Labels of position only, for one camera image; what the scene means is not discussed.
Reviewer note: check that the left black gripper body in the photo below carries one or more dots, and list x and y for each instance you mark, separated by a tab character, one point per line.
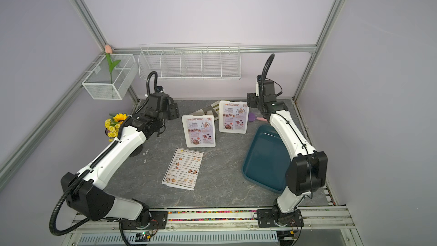
172	113

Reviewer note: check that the dim sum menu sheet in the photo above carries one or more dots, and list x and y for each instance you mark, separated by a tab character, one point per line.
185	166

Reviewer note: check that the small white mesh basket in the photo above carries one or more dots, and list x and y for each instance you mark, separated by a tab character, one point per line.
97	82

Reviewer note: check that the pink artificial tulip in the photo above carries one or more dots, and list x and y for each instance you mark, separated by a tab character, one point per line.
111	64

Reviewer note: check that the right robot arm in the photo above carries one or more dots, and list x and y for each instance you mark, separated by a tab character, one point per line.
307	169

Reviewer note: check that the white menu holder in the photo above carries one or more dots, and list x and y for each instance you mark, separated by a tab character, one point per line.
184	119
234	117

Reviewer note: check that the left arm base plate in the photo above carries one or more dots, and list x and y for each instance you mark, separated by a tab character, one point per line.
151	220

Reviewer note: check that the special menu sheet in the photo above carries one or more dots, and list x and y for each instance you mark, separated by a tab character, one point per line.
234	117
200	131

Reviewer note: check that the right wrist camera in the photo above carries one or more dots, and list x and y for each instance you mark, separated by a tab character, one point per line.
258	87

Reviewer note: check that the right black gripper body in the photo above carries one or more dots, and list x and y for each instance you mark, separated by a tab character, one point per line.
255	101

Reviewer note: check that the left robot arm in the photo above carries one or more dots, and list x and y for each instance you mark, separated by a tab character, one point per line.
84	191

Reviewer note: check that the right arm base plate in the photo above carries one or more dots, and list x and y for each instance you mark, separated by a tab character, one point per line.
280	219

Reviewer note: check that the aluminium front rail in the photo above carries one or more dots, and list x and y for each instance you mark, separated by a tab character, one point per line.
191	226

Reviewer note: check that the yellow sunflower bouquet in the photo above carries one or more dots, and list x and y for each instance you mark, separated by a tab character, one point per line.
113	124

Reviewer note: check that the long white wire basket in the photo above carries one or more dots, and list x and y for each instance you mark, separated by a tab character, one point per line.
191	61

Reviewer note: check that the teal plastic tray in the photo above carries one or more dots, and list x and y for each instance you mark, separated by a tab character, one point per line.
267	160

